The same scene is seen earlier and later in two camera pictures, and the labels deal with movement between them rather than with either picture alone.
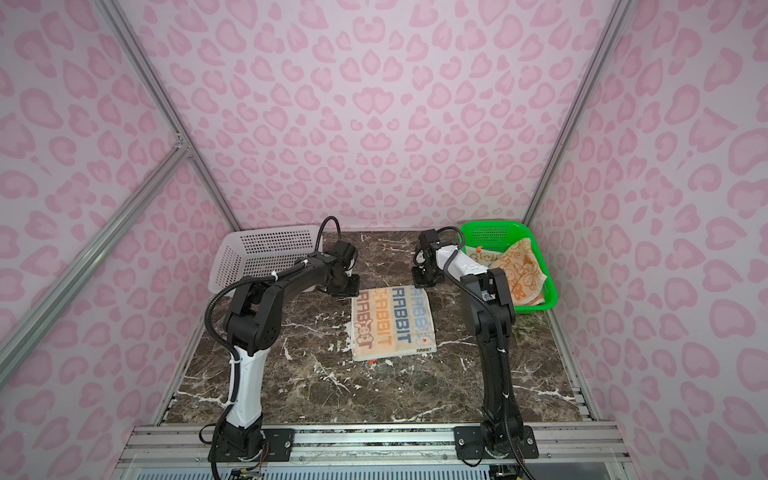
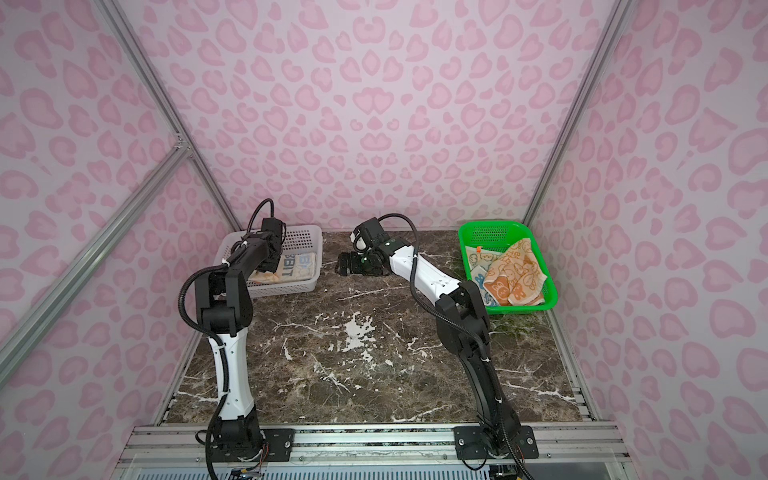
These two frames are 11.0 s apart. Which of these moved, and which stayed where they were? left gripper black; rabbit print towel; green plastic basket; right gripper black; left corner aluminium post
Moved: right gripper black; left gripper black; rabbit print towel
Stayed: green plastic basket; left corner aluminium post
